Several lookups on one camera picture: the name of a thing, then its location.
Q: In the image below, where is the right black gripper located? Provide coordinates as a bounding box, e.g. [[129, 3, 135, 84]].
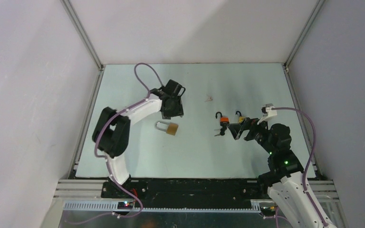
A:
[[227, 115, 275, 155]]

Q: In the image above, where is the yellow padlock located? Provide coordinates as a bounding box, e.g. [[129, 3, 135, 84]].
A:
[[235, 111, 246, 124]]

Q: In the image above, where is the orange black padlock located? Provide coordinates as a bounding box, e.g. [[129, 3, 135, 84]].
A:
[[215, 112, 230, 126]]

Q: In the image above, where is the black headed key bunch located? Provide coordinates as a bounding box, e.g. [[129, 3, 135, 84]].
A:
[[215, 125, 227, 136]]

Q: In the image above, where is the brass padlock long shackle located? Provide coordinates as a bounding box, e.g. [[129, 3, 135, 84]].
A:
[[155, 121, 179, 136]]

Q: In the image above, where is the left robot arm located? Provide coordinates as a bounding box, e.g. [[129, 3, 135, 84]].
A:
[[92, 79, 186, 198]]

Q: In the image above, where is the right controller board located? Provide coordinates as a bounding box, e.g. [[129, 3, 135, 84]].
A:
[[260, 206, 277, 219]]

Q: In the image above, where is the controller board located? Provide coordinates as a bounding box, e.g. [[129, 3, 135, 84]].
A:
[[117, 201, 134, 209], [260, 206, 277, 219]]

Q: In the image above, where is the left controller board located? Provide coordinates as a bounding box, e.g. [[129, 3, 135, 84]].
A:
[[117, 201, 134, 209]]

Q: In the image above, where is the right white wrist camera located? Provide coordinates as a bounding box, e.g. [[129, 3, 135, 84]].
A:
[[257, 104, 278, 125]]

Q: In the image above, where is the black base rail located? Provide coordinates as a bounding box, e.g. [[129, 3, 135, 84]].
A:
[[101, 178, 277, 209]]

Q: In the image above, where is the right aluminium frame post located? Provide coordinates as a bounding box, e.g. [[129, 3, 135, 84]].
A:
[[283, 0, 326, 68]]

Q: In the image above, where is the aluminium frame post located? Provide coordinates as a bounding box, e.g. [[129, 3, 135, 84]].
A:
[[60, 0, 104, 71], [283, 0, 326, 68]]

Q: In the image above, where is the left aluminium frame post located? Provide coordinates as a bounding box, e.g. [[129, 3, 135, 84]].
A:
[[60, 0, 104, 71]]

